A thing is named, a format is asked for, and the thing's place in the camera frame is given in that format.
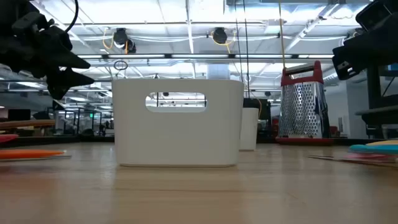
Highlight black ceiling spotlight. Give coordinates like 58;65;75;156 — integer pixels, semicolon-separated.
212;27;228;45
112;27;137;54

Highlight long yellow cable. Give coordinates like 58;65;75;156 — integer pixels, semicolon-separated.
278;0;287;70

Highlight red steel box grater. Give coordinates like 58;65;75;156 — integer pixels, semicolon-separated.
275;60;335;146

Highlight white ceiling duct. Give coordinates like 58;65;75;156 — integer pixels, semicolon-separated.
206;63;231;80

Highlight red silicone spoon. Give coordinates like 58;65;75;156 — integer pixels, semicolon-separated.
0;133;20;144

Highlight long ceiling light strip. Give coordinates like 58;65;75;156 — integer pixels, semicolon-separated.
76;53;335;60

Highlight white opaque plastic bin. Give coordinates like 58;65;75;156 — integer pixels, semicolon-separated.
111;78;245;167

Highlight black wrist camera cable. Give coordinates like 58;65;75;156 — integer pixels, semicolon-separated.
63;0;80;34

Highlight blue silicone spatula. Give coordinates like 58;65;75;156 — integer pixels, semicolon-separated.
348;144;398;156

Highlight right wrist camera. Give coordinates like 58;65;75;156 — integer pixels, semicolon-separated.
355;0;398;32

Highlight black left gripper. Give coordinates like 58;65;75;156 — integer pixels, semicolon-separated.
18;0;95;100

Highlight black aluminium table frame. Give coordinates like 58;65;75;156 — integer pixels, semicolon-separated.
0;136;398;149

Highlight black cable loop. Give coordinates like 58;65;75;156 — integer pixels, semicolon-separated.
113;60;129;72

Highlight orange silicone spatula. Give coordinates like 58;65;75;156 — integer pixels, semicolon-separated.
0;149;67;161

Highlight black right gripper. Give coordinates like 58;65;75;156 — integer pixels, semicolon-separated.
331;29;398;81

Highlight grey computer desk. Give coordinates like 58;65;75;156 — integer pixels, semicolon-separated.
355;63;398;139

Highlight black background frame rig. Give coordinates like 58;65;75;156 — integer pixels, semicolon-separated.
46;107;114;138

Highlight yellow silicone spatula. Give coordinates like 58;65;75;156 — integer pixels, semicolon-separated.
365;139;398;147

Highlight thin black hanging cable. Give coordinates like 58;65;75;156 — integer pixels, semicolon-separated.
233;0;242;83

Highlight black background cabinet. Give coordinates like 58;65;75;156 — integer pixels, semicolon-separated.
243;98;272;139

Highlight pink silicone spatula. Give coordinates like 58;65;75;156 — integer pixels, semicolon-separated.
340;152;398;162

